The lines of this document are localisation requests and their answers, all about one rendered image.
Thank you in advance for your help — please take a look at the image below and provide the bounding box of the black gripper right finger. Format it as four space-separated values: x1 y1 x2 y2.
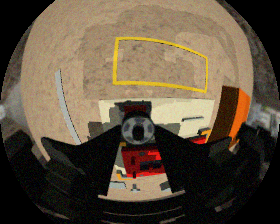
154 126 232 193

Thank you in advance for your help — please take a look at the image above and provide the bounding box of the yellow rectangular outline on table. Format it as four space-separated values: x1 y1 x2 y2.
112 37 207 93

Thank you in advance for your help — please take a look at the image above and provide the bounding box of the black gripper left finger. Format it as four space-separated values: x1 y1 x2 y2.
40 124 121 196

